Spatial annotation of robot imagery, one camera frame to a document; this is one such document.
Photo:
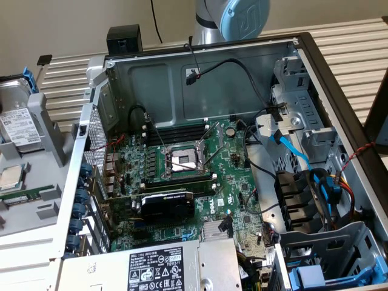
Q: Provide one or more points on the hard disk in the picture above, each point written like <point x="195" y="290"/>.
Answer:
<point x="18" y="127"/>

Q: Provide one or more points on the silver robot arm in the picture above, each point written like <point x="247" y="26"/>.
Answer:
<point x="206" y="30"/>

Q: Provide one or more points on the empty blue disk carrier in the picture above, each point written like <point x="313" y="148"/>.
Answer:
<point x="309" y="272"/>

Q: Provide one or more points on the metal socket cover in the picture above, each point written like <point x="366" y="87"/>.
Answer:
<point x="202" y="150"/>

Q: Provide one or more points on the CPU socket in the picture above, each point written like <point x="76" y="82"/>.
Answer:
<point x="182" y="157"/>

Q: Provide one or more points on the black RAM slot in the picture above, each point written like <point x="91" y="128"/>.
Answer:
<point x="175" y="137"/>
<point x="182" y="181"/>
<point x="200" y="189"/>
<point x="175" y="129"/>

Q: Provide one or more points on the metal locking lever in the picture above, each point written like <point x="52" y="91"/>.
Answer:
<point x="157" y="136"/>
<point x="213" y="157"/>

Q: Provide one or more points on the coin cell battery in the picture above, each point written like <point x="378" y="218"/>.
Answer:
<point x="231" y="131"/>

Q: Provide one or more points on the green motherboard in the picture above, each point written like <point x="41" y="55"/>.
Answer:
<point x="136" y="151"/>

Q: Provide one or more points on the open PC case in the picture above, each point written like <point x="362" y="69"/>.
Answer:
<point x="157" y="91"/>

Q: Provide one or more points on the black graphics card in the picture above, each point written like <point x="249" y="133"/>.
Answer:
<point x="169" y="209"/>

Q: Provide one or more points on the silver heat sink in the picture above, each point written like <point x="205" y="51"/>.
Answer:
<point x="210" y="230"/>

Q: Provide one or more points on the blue slot retainer clip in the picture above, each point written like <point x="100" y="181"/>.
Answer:
<point x="86" y="168"/>
<point x="76" y="226"/>
<point x="79" y="210"/>
<point x="82" y="196"/>
<point x="73" y="242"/>

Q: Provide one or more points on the silver metal drive cage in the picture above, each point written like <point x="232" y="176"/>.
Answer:
<point x="306" y="100"/>

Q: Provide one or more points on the black box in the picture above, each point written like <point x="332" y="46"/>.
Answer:
<point x="124" y="38"/>

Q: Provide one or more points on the grey parts rack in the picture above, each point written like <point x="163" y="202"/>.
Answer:
<point x="50" y="133"/>

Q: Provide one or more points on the grey power supply unit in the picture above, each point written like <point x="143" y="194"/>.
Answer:
<point x="100" y="272"/>

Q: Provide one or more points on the green RAM stick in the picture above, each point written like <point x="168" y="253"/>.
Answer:
<point x="39" y="190"/>

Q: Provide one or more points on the silver CPU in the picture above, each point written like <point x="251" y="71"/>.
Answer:
<point x="10" y="177"/>

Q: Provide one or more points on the dark brown panel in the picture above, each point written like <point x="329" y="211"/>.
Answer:
<point x="376" y="103"/>

